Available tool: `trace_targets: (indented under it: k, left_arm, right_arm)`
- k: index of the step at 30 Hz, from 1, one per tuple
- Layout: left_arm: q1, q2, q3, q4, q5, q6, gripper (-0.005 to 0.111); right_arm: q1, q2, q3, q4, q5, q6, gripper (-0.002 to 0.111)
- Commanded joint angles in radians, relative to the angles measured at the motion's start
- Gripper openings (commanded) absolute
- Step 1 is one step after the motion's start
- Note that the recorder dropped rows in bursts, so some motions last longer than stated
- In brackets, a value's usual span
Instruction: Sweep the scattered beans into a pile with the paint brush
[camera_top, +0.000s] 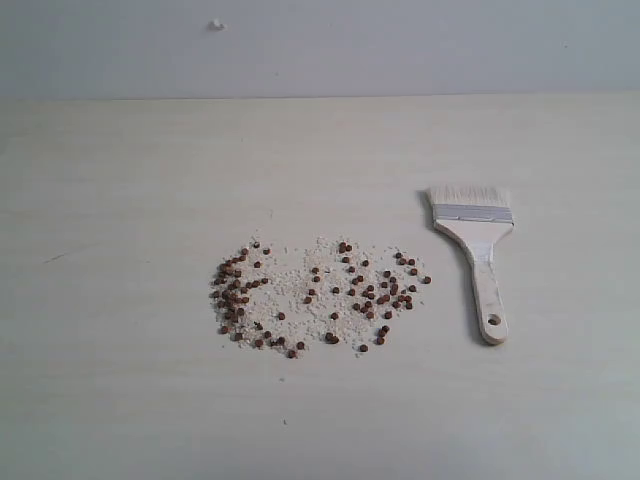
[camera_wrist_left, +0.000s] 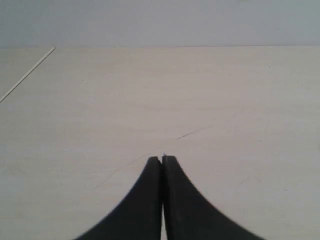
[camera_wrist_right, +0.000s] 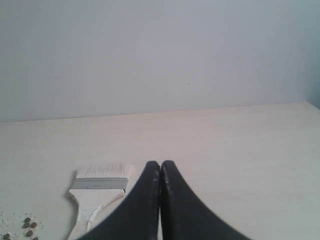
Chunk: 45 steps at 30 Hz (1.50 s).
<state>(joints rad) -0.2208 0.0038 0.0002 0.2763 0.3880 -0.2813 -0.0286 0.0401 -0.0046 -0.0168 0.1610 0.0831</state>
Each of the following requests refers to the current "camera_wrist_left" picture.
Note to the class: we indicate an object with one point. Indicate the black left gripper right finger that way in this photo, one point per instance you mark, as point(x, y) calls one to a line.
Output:
point(189, 215)

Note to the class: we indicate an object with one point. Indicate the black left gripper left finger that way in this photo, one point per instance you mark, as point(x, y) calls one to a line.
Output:
point(138, 216)

